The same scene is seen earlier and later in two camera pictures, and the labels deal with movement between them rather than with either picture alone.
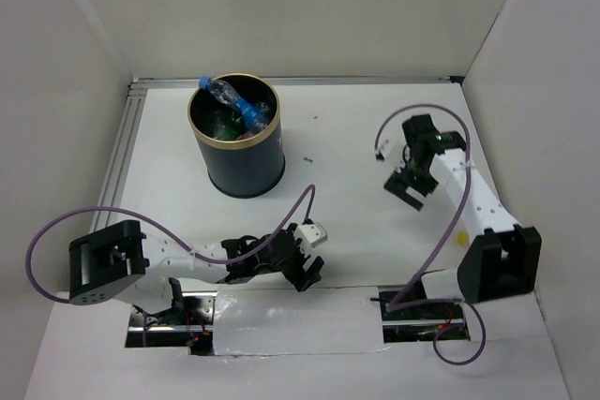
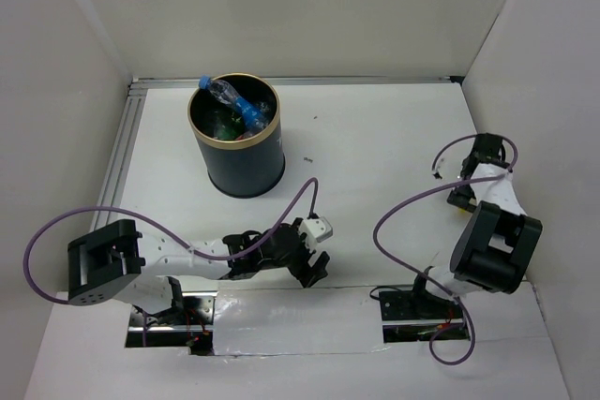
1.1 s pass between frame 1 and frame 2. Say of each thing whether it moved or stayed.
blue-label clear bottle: stayed
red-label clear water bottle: stayed
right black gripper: moved
